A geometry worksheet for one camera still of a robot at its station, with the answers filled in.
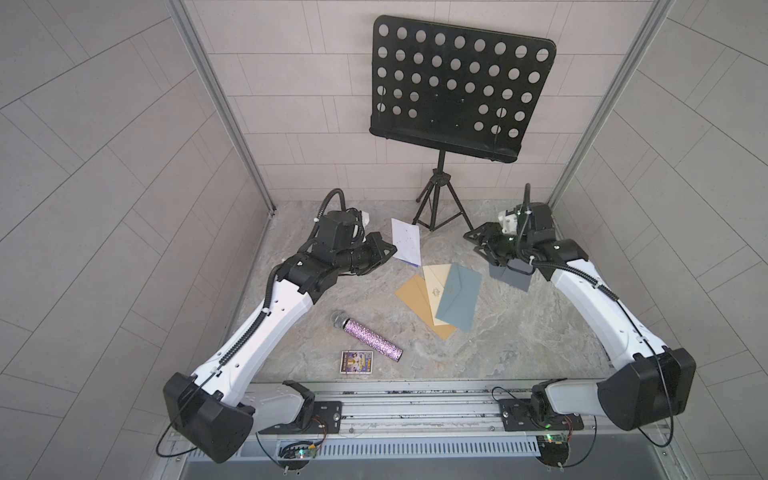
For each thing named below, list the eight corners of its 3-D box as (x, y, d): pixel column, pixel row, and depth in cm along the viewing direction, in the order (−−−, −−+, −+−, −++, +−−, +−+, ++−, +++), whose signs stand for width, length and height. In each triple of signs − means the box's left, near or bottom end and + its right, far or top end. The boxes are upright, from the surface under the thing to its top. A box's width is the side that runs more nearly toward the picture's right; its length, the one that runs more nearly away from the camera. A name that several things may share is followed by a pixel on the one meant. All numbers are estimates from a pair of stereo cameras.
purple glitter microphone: (331, 324, 88) (329, 318, 85) (339, 314, 90) (337, 308, 87) (397, 365, 81) (397, 360, 78) (404, 352, 83) (404, 347, 80)
